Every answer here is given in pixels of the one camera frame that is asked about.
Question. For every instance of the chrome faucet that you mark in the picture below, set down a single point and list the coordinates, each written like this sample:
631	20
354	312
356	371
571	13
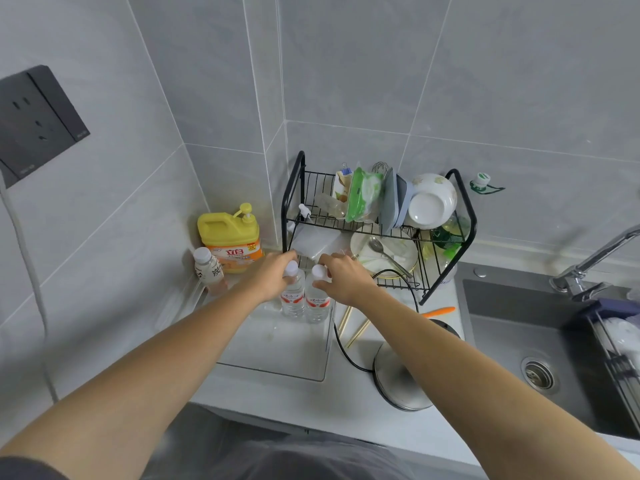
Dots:
580	274

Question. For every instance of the white green wall hook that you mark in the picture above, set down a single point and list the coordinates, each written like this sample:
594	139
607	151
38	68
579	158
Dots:
482	181

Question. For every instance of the wooden chopstick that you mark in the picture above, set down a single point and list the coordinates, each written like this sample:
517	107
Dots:
359	333
345	319

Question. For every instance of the clear plastic cup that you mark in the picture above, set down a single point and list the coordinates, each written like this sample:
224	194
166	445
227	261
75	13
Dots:
330	205

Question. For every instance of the green wet wipes packet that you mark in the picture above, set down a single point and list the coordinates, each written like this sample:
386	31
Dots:
363	194

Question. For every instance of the white patterned bowl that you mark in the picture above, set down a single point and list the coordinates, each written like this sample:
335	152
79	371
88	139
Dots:
431	202

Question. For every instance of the white spray nozzle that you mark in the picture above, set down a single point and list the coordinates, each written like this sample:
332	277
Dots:
304	212

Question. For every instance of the person's right hand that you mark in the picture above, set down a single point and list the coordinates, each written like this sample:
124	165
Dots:
350	282

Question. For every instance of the person's left forearm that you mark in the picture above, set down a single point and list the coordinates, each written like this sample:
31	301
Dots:
150	374

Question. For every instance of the green glass bottle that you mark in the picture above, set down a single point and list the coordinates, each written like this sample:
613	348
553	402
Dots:
447	237

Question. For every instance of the person's right forearm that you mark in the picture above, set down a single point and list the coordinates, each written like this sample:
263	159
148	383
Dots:
475	384

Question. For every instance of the white drain tray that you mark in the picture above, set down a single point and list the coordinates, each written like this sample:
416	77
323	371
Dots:
280	344

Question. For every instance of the yellow detergent pump jug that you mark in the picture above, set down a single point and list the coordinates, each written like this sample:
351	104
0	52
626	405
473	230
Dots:
227	242

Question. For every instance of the person's left hand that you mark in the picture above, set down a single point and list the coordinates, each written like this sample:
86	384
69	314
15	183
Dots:
270	277

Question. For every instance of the white plastic box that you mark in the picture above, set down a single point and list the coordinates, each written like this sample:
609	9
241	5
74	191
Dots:
315	242

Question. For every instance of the person's right fingers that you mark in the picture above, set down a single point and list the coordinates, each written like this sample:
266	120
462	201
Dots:
327	262

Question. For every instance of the person's grey clothing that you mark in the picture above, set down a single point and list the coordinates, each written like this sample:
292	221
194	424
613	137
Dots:
280	454

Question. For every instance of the clear red-label water bottle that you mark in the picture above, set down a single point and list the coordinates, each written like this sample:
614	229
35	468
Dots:
293	299
317	304

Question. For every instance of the stainless steel kettle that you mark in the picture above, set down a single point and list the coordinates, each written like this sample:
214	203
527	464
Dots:
400	379

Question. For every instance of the person's left fingers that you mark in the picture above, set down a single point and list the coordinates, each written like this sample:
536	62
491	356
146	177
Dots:
290	258

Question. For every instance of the metal spoon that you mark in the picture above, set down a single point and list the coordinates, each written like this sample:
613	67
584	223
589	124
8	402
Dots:
385	252

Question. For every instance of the white dish in basket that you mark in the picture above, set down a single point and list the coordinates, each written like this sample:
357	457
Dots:
625	339

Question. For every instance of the metal whisk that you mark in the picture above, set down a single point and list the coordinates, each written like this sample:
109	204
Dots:
380	167

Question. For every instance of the blue-grey cutting board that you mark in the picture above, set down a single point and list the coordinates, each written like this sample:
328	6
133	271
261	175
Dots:
390	199

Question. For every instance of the stainless steel sink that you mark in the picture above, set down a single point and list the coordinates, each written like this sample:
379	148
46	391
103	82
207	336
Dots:
510	319

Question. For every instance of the black wall socket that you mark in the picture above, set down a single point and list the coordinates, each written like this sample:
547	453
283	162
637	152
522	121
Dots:
35	122

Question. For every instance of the white gold-rimmed plate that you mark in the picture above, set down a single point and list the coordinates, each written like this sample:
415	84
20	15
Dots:
370	259

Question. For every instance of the small white-capped drink bottle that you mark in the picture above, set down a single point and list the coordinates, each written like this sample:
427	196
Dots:
209	269

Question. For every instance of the metal sink drain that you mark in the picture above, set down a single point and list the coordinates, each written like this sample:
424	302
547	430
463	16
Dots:
539	374

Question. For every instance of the sink drying basket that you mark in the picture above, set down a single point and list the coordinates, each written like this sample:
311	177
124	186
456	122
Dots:
615	364

